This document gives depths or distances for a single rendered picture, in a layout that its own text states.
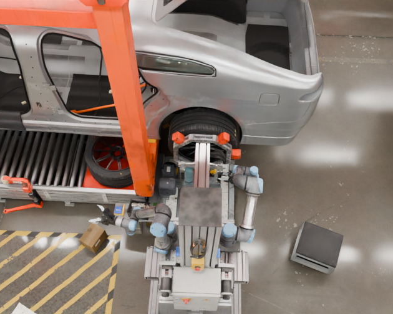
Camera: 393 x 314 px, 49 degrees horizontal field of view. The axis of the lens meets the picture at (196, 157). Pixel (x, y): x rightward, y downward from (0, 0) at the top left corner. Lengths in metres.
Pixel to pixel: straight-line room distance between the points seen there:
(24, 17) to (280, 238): 3.28
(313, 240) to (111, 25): 2.88
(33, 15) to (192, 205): 1.37
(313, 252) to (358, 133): 1.84
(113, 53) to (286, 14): 3.01
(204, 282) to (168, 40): 1.85
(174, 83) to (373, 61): 3.54
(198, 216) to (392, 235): 2.99
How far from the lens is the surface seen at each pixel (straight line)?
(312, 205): 4.96
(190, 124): 3.91
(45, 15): 2.61
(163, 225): 3.12
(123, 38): 2.56
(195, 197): 2.57
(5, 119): 4.55
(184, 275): 3.23
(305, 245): 4.39
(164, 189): 4.43
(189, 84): 3.60
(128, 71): 2.76
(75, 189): 4.56
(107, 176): 4.43
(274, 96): 3.70
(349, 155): 5.41
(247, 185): 3.48
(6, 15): 2.71
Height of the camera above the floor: 4.35
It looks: 59 degrees down
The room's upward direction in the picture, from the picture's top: 2 degrees clockwise
